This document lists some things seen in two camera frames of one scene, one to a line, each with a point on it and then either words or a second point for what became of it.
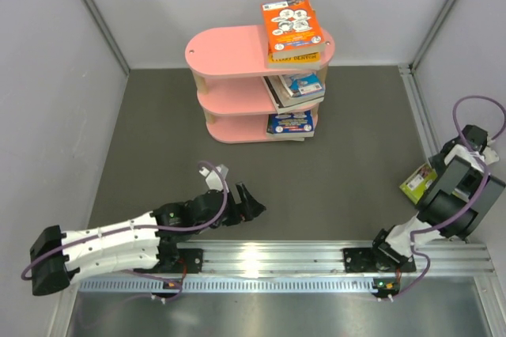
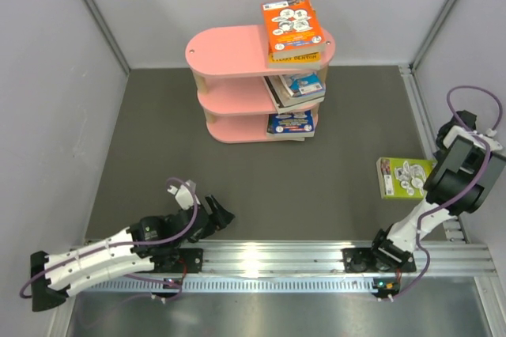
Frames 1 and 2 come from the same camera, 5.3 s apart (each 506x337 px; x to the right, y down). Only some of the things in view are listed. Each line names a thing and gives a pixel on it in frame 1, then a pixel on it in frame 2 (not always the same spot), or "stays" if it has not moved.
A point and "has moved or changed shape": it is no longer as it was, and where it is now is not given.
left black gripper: [247, 210] to [220, 219]
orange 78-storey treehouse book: [292, 27] stays
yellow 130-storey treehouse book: [310, 61] stays
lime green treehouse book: [414, 187] has moved or changed shape
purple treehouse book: [300, 139] stays
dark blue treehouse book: [291, 124] stays
